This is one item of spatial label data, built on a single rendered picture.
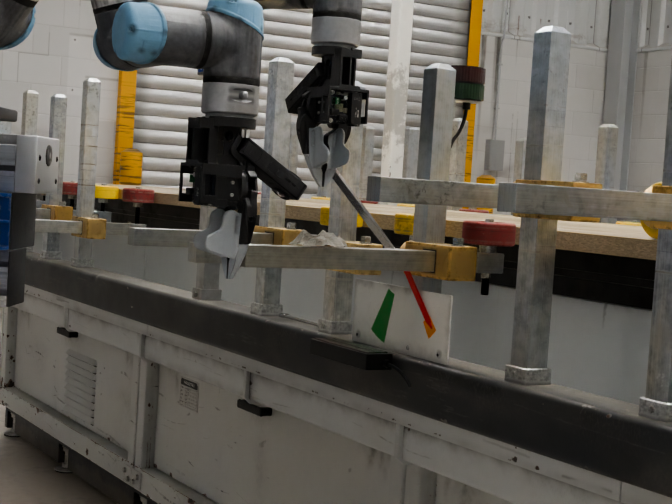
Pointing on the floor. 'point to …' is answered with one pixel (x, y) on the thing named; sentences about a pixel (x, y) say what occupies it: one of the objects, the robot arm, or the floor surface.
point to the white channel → (397, 89)
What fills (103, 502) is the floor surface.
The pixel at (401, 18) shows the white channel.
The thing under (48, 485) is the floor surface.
